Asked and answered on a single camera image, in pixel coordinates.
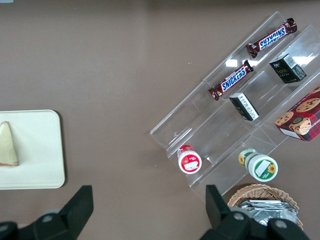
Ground cream rectangular plastic tray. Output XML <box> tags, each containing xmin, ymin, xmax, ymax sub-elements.
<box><xmin>0</xmin><ymin>109</ymin><xmax>66</xmax><ymax>191</ymax></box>

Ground clear acrylic stepped display shelf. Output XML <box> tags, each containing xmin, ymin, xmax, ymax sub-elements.
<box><xmin>149</xmin><ymin>10</ymin><xmax>320</xmax><ymax>201</ymax></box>

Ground silver foil packets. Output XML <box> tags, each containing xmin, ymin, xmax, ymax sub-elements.
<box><xmin>236</xmin><ymin>199</ymin><xmax>299</xmax><ymax>227</ymax></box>

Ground black box with Face print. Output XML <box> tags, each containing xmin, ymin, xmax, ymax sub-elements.
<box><xmin>269</xmin><ymin>52</ymin><xmax>308</xmax><ymax>85</ymax></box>

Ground woven wicker basket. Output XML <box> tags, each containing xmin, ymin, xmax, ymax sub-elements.
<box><xmin>227</xmin><ymin>183</ymin><xmax>305</xmax><ymax>231</ymax></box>

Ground green sunflower lidded cup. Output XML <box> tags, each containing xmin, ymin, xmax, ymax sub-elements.
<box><xmin>237</xmin><ymin>147</ymin><xmax>279</xmax><ymax>183</ymax></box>

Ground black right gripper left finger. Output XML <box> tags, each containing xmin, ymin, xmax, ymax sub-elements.
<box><xmin>0</xmin><ymin>185</ymin><xmax>94</xmax><ymax>240</ymax></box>

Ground red and white lidded cup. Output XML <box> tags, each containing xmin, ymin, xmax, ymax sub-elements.
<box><xmin>176</xmin><ymin>144</ymin><xmax>203</xmax><ymax>174</ymax></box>

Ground plastic-wrapped triangle sandwich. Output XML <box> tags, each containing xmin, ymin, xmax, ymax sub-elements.
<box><xmin>0</xmin><ymin>121</ymin><xmax>20</xmax><ymax>170</ymax></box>

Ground black box with white label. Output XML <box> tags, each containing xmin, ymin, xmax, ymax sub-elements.
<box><xmin>228</xmin><ymin>91</ymin><xmax>260</xmax><ymax>123</ymax></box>

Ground red chocolate chip cookie box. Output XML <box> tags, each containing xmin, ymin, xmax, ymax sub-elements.
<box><xmin>274</xmin><ymin>85</ymin><xmax>320</xmax><ymax>143</ymax></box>

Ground Snickers chocolate bar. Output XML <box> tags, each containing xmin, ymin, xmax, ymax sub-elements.
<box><xmin>245</xmin><ymin>17</ymin><xmax>298</xmax><ymax>60</ymax></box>
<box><xmin>207</xmin><ymin>59</ymin><xmax>255</xmax><ymax>102</ymax></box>

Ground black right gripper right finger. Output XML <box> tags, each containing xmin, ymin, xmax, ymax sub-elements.
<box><xmin>199</xmin><ymin>184</ymin><xmax>310</xmax><ymax>240</ymax></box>

